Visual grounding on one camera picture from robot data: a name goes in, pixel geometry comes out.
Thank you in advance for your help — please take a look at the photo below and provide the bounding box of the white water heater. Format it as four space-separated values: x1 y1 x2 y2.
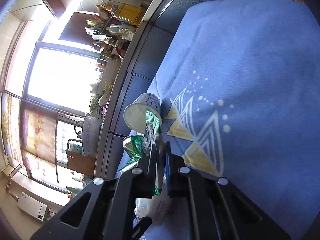
17 192 48 222

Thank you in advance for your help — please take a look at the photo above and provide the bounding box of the white patterned basin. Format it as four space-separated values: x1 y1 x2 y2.
74 114 101 158

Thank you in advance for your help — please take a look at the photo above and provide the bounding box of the green aluminium can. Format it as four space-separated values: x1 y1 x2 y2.
120 135 145 174

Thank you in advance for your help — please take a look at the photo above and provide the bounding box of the white tissue pack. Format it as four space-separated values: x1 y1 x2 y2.
135 176 172 225

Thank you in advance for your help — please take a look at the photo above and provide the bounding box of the white plastic jug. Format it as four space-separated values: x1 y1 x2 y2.
108 24 128 35

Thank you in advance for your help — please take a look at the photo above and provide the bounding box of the green white snack wrapper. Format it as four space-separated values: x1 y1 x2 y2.
142 108 164 196

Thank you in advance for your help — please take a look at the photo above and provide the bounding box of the white paper cup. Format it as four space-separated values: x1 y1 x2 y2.
123 93 162 133

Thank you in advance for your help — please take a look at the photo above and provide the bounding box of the yellow cooking oil bottle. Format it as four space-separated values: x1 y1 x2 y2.
107 3 146 26

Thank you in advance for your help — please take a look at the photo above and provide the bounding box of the wooden cutting board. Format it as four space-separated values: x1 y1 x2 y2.
67 151 95 177

